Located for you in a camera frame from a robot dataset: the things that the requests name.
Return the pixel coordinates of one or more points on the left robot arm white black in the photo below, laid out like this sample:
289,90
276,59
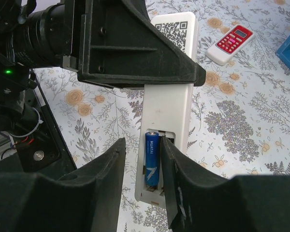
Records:
30,39

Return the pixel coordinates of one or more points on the red white small remote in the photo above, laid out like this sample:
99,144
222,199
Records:
222,51

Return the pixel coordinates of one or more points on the black base bar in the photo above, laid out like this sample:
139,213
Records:
36,143

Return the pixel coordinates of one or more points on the blue battery vertical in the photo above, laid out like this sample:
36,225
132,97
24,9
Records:
152,158

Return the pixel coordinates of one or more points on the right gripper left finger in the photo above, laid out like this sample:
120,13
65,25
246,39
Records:
85,200

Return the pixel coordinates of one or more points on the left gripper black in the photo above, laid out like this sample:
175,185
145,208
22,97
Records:
112,43

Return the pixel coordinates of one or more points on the white remote control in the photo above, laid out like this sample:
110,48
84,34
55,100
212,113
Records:
167,108

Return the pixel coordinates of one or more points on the floral table mat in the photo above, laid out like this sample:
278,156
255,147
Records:
240,119

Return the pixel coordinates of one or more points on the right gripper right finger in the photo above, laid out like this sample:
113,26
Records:
198,200

